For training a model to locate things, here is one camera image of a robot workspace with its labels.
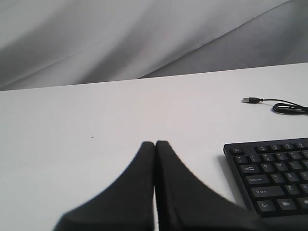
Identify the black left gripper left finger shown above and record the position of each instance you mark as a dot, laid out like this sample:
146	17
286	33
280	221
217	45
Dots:
126	205

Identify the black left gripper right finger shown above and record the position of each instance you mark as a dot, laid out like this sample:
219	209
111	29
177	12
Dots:
184	203

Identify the black acer keyboard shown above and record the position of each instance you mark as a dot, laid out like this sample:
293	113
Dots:
272	176

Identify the grey backdrop cloth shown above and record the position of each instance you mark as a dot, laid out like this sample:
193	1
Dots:
46	43

